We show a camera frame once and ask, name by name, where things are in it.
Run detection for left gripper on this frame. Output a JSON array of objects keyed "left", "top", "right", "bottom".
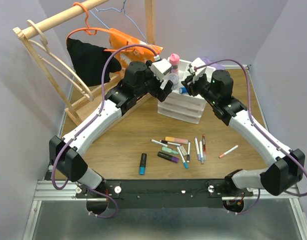
[{"left": 135, "top": 60, "right": 173, "bottom": 102}]

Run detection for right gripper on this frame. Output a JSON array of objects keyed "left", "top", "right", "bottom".
[{"left": 181, "top": 71, "right": 219, "bottom": 105}]

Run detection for blue grey stamp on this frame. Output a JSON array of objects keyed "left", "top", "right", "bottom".
[{"left": 178, "top": 87, "right": 188, "bottom": 95}]

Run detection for paper clip jar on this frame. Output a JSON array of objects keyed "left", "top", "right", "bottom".
[{"left": 167, "top": 72, "right": 180, "bottom": 91}]

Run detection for pink capped tube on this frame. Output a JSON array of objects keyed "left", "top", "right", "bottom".
[{"left": 168, "top": 53, "right": 180, "bottom": 75}]

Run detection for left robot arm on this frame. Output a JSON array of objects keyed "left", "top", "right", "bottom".
[{"left": 49, "top": 59, "right": 173, "bottom": 198}]

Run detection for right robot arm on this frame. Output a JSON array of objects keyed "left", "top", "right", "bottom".
[{"left": 181, "top": 67, "right": 305, "bottom": 196}]

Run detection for white drawer organizer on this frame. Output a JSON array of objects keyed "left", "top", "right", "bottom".
[{"left": 157, "top": 59, "right": 216, "bottom": 124}]

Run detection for purple cloth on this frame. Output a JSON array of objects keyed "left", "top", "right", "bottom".
[{"left": 200, "top": 56, "right": 226, "bottom": 72}]

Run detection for black tip white pen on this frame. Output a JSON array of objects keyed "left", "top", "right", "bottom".
[{"left": 160, "top": 140, "right": 181, "bottom": 146}]

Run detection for orange pink highlighter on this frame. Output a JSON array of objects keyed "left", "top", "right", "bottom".
[{"left": 165, "top": 136, "right": 189, "bottom": 145}]

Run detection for green highlighter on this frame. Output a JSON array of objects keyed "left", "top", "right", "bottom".
[{"left": 161, "top": 146, "right": 179, "bottom": 155}]

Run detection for dark blue cap pen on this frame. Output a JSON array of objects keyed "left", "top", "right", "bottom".
[{"left": 186, "top": 141, "right": 191, "bottom": 163}]

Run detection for dirty white eraser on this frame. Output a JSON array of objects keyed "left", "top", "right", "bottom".
[{"left": 179, "top": 145, "right": 188, "bottom": 156}]

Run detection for red orange pen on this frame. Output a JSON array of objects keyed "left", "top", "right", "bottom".
[{"left": 202, "top": 134, "right": 207, "bottom": 161}]

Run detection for black purple highlighter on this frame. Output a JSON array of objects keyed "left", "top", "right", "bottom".
[{"left": 157, "top": 151, "right": 179, "bottom": 164}]

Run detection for black blue highlighter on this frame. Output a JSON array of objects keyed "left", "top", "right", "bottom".
[{"left": 138, "top": 153, "right": 147, "bottom": 175}]

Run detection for light blue marker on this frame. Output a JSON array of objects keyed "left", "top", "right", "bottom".
[{"left": 176, "top": 146, "right": 189, "bottom": 169}]

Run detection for lavender cap marker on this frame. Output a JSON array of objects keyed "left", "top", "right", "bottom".
[{"left": 194, "top": 137, "right": 201, "bottom": 161}]

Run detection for orange bleached shorts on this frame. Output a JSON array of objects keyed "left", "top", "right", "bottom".
[{"left": 109, "top": 28, "right": 164, "bottom": 77}]

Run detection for salmon cap marker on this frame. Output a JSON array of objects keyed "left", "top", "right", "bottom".
[{"left": 218, "top": 145, "right": 239, "bottom": 159}]

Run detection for black garment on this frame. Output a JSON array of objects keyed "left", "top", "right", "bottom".
[{"left": 66, "top": 38, "right": 112, "bottom": 87}]

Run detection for wooden clothes rack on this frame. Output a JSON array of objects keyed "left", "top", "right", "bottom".
[{"left": 12, "top": 0, "right": 157, "bottom": 126}]

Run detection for wooden hanger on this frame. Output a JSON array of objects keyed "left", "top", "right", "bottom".
[{"left": 26, "top": 19, "right": 95, "bottom": 102}]

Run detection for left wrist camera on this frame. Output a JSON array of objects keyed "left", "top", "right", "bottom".
[{"left": 150, "top": 58, "right": 172, "bottom": 80}]

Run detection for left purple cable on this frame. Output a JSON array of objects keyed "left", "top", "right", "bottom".
[{"left": 50, "top": 44, "right": 161, "bottom": 219}]

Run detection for blue wire hanger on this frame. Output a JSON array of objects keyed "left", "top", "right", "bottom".
[{"left": 89, "top": 0, "right": 154, "bottom": 47}]

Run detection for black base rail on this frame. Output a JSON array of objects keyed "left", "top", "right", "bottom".
[{"left": 75, "top": 178, "right": 254, "bottom": 210}]

